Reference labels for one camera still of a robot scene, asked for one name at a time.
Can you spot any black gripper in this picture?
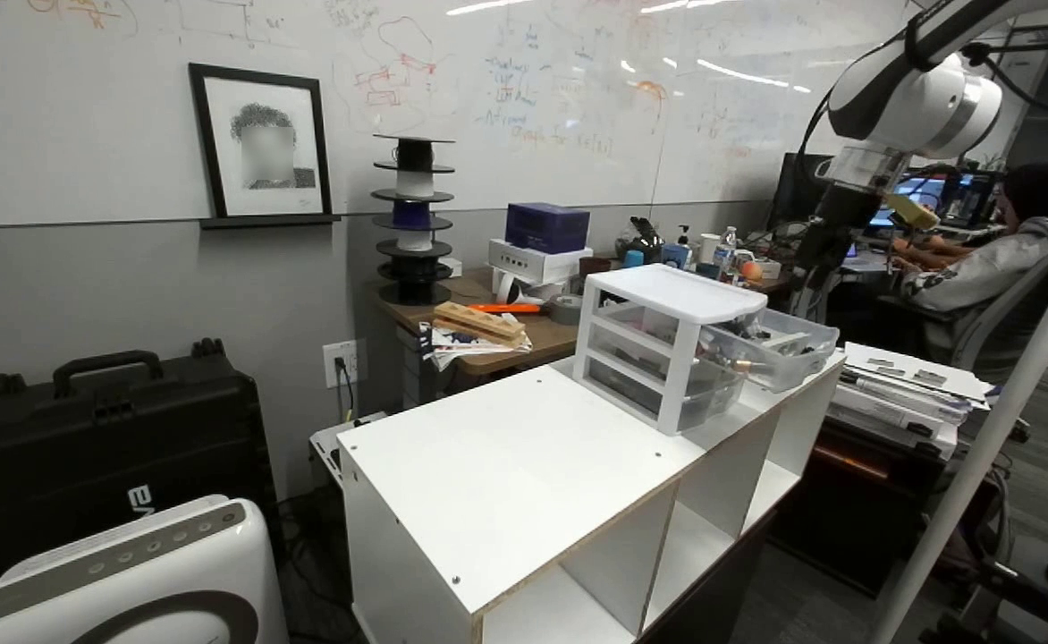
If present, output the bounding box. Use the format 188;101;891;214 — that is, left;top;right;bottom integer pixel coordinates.
795;187;878;287

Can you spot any clear topmost drawer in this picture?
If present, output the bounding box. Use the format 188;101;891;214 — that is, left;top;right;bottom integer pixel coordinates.
702;308;839;389

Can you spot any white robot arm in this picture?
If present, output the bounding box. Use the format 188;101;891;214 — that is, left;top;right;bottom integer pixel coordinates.
798;0;1048;287

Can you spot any white plastic drawer organizer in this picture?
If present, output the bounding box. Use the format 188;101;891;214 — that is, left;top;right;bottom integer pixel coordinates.
573;264;766;435

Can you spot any dark computer monitor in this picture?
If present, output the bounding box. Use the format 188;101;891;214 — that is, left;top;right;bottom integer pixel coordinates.
767;156;828;227

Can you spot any lit computer monitor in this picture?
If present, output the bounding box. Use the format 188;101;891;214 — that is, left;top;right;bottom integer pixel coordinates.
869;175;944;229

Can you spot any stack of white trays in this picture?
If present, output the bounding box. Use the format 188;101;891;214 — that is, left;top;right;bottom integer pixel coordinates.
828;344;993;458

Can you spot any seated person in grey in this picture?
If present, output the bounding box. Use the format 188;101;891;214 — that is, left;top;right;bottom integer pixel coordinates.
882;163;1048;355

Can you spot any white diagonal pole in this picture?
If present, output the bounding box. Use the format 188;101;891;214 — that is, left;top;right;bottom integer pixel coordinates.
864;308;1048;644

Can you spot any dark blue box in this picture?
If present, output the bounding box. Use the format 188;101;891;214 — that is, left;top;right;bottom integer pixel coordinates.
503;204;589;253

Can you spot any white flat box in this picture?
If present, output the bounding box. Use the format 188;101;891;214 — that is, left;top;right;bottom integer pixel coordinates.
488;240;589;297

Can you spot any orange tool on table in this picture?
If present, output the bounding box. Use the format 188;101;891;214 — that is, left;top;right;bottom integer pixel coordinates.
475;300;542;317

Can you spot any crumpled paper and bag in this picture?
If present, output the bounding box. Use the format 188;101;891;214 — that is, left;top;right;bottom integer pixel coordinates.
429;300;534;370

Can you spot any stack of filament spools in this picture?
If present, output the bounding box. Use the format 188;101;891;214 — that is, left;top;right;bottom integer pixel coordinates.
376;134;449;305

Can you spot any white cube shelf unit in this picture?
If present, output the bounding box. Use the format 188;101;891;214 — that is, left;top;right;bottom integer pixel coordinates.
331;361;839;644

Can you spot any wooden side table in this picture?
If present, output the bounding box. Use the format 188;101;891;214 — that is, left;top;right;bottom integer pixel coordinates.
376;277;577;400

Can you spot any black framed picture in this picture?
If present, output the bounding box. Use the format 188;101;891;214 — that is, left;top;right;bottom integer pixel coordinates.
188;66;331;229

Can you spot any white air purifier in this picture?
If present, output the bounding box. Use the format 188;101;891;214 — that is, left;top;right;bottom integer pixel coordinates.
0;494;289;644

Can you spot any black hard equipment case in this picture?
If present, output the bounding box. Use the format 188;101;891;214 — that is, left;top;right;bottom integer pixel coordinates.
0;340;277;572

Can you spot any wall power outlet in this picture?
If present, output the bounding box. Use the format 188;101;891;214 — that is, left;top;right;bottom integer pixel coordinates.
320;340;356;387

